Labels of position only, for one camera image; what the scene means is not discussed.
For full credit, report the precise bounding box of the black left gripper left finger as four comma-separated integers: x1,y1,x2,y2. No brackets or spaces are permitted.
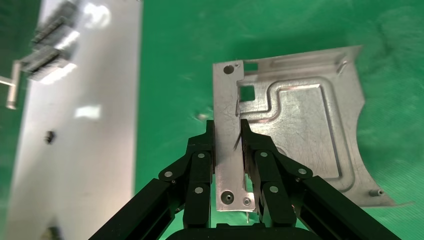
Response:
88,119,216,240

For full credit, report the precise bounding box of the green table cloth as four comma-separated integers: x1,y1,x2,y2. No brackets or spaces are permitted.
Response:
132,0,424,240

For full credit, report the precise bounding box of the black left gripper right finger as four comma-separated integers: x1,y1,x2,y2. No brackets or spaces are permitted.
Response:
240,119,402,240

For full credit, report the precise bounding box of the silver stamped sheet metal plate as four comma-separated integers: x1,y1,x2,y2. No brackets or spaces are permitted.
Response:
211,45,413,213

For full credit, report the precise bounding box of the silver metal clamp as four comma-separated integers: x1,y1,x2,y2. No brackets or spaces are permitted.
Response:
0,60,22,111

